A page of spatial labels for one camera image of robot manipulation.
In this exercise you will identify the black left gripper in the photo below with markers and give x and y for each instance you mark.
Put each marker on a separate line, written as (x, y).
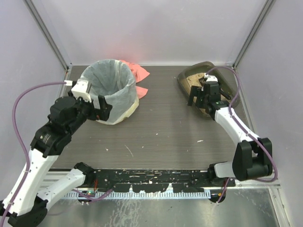
(99, 109)

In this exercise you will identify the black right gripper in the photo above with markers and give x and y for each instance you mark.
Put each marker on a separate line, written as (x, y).
(200, 95)

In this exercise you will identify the black litter scoop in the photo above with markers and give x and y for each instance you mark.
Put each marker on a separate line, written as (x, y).
(224, 94)

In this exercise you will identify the dark translucent litter box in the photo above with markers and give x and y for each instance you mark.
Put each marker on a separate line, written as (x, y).
(189, 77)

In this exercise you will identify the trash bin with white liner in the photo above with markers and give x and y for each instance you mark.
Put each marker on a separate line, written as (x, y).
(113, 80)

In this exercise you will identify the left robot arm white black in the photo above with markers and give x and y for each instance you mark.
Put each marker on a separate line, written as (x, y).
(27, 205)

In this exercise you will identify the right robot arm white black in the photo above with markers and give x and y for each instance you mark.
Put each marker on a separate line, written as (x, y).
(253, 155)

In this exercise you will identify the pink cloth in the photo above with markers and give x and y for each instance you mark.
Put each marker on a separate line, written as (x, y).
(140, 74)

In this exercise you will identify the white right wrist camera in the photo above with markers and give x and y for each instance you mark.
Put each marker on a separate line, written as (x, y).
(210, 78)

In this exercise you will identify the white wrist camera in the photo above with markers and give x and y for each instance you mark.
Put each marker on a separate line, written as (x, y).
(210, 78)
(81, 89)

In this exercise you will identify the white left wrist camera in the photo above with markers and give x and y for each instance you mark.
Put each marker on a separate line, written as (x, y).
(81, 89)

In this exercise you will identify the left aluminium frame post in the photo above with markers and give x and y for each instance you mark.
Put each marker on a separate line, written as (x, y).
(46, 33)

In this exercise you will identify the aluminium frame post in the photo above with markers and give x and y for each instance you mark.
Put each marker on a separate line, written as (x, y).
(254, 30)
(46, 33)

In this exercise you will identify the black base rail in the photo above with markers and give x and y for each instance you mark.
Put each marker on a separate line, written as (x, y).
(151, 181)

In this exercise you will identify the white slotted cable duct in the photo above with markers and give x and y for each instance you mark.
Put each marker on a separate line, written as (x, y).
(159, 195)

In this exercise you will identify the right aluminium frame post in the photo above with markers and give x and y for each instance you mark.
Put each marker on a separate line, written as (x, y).
(254, 30)

